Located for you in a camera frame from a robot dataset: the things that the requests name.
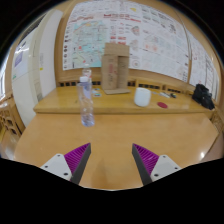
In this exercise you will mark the brown cardboard box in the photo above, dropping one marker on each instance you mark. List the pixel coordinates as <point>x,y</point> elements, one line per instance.
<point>115,68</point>

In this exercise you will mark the white marker pen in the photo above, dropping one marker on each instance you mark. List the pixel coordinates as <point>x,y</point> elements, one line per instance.
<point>164,95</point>

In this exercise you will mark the narrow printed wall poster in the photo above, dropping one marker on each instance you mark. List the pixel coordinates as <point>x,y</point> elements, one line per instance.
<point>201,63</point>

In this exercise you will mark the small colourful card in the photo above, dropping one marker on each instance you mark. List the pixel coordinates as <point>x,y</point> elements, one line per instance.
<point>96,90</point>
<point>97,95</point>

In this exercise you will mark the white cup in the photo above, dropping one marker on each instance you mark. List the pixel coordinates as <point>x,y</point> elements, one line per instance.
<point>142,97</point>

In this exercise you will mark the clear bottle with red label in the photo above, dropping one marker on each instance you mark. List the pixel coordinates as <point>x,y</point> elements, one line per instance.
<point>87,71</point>

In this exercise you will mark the black bag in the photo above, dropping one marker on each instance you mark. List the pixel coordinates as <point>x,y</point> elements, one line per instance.
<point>203,96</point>

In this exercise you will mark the flat round red coaster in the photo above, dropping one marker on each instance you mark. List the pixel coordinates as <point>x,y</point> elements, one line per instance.
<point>162,105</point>

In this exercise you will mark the large printed wall poster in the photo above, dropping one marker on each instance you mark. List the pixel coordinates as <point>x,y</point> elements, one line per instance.
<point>133,33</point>

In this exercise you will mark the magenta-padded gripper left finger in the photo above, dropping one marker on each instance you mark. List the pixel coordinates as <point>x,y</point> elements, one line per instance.
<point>77,160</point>

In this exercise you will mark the clear plastic water bottle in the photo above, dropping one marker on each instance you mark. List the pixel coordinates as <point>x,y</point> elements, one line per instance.
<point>87,106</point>

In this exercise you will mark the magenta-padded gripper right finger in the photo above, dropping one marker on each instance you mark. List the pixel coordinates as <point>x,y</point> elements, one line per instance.
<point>146,161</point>

